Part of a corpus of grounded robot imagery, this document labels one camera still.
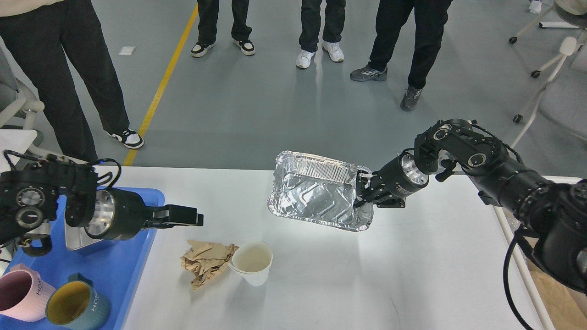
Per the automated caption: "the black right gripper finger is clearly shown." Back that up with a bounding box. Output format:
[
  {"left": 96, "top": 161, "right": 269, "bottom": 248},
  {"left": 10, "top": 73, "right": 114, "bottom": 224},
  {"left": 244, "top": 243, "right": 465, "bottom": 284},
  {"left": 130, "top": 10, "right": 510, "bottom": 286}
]
[
  {"left": 354, "top": 188, "right": 377, "bottom": 208},
  {"left": 356, "top": 172, "right": 373, "bottom": 193}
]

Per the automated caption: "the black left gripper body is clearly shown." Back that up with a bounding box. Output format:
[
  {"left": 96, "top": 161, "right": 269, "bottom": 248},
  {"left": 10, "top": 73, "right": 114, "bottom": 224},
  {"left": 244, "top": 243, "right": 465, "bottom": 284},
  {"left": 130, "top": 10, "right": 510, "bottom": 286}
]
[{"left": 85, "top": 188, "right": 150, "bottom": 240}]

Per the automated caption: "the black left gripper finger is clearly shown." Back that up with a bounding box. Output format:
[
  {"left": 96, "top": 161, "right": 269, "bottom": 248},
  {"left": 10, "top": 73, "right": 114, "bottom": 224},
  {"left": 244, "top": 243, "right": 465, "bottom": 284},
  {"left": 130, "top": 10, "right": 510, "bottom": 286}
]
[{"left": 147, "top": 204, "right": 204, "bottom": 227}]

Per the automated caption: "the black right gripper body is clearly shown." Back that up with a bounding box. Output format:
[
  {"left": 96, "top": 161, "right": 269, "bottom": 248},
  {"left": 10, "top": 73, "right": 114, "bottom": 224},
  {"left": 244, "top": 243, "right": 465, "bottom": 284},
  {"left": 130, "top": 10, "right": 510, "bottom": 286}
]
[{"left": 369, "top": 153, "right": 428, "bottom": 208}]

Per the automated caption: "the square stainless steel container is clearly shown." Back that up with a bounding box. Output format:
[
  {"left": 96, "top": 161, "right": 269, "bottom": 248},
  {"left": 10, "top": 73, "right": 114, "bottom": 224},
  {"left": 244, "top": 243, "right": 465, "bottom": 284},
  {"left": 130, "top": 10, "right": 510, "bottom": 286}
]
[{"left": 64, "top": 223, "right": 117, "bottom": 255}]

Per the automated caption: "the brown paper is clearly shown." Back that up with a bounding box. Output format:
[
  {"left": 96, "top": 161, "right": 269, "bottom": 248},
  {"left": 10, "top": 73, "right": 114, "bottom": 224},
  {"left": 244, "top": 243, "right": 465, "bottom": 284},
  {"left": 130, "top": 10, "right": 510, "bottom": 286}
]
[
  {"left": 528, "top": 263, "right": 587, "bottom": 330},
  {"left": 180, "top": 239, "right": 239, "bottom": 291}
]

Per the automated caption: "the aluminium foil tray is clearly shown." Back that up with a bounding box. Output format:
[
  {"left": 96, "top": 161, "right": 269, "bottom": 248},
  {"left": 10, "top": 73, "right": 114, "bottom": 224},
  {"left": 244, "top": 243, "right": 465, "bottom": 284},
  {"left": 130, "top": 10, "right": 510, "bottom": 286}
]
[{"left": 267, "top": 151, "right": 373, "bottom": 232}]

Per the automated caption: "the white paper cup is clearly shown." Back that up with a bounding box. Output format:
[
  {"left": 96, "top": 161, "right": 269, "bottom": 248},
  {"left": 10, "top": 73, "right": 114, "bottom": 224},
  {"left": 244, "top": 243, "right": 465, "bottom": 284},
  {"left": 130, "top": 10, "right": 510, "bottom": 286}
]
[{"left": 228, "top": 242, "right": 273, "bottom": 287}]

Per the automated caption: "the dark green mug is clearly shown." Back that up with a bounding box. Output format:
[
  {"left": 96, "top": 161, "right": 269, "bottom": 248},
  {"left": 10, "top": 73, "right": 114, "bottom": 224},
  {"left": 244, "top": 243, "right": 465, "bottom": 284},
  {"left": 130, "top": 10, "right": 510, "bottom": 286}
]
[{"left": 45, "top": 272, "right": 111, "bottom": 330}]

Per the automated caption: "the pink ribbed mug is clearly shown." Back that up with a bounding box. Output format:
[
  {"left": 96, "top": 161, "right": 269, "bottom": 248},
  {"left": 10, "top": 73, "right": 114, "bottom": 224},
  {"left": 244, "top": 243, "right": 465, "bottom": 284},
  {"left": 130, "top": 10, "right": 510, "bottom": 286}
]
[{"left": 0, "top": 264, "right": 56, "bottom": 322}]

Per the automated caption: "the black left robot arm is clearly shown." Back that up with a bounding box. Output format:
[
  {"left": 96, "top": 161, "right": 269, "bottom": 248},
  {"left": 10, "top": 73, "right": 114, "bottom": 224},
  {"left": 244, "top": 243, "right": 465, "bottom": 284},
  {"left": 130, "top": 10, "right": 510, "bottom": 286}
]
[{"left": 0, "top": 150, "right": 204, "bottom": 257}]

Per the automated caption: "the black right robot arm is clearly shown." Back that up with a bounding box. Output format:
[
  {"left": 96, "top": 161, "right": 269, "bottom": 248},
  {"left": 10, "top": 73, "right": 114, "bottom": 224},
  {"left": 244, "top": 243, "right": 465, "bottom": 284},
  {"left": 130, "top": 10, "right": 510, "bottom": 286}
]
[{"left": 354, "top": 119, "right": 587, "bottom": 330}]

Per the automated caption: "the blue plastic tray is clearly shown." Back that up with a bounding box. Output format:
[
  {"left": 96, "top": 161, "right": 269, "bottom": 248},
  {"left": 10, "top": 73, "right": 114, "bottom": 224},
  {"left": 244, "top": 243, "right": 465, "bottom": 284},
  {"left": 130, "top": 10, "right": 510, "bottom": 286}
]
[{"left": 6, "top": 196, "right": 155, "bottom": 330}]

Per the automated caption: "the white side table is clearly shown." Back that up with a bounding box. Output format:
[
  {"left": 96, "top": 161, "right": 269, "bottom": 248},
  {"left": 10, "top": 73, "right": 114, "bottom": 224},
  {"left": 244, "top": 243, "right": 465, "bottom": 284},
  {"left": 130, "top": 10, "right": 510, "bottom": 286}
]
[{"left": 0, "top": 129, "right": 38, "bottom": 167}]

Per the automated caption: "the grey white office chair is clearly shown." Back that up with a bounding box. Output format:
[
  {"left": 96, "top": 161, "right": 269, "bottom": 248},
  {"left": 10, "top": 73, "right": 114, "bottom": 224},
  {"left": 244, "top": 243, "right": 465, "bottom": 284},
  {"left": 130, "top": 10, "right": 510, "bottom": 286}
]
[{"left": 0, "top": 51, "right": 45, "bottom": 130}]

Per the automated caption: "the person with grey sneakers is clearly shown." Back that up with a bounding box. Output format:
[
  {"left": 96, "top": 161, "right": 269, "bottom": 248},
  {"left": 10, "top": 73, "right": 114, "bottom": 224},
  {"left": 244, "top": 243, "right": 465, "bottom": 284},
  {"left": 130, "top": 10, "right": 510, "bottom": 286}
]
[{"left": 349, "top": 0, "right": 453, "bottom": 111}]

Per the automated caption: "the person in cream shirt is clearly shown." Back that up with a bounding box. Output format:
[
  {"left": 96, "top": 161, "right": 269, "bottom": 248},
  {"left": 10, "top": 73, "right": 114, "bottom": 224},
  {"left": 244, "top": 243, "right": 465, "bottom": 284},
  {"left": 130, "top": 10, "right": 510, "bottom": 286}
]
[{"left": 0, "top": 0, "right": 144, "bottom": 161}]

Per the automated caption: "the person with black white sneakers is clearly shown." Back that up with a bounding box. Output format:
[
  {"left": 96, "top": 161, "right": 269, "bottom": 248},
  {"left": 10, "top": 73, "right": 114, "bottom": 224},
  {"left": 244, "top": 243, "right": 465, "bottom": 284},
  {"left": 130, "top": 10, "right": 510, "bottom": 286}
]
[{"left": 190, "top": 0, "right": 256, "bottom": 58}]

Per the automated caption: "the beige plastic bin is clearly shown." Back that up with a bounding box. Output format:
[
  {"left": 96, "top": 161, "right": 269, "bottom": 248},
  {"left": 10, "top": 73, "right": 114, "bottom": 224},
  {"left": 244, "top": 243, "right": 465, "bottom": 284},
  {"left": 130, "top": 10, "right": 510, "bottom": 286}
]
[{"left": 497, "top": 172, "right": 587, "bottom": 330}]

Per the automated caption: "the brown paper in bin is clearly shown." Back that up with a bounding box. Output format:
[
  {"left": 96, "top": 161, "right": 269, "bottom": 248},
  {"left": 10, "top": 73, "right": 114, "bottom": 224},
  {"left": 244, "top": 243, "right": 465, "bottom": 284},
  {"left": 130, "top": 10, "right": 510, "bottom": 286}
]
[{"left": 528, "top": 263, "right": 587, "bottom": 330}]

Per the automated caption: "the white office chair right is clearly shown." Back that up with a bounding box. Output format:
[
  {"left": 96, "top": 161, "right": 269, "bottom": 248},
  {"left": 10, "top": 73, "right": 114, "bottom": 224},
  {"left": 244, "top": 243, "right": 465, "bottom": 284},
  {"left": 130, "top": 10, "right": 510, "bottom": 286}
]
[{"left": 511, "top": 0, "right": 587, "bottom": 147}]

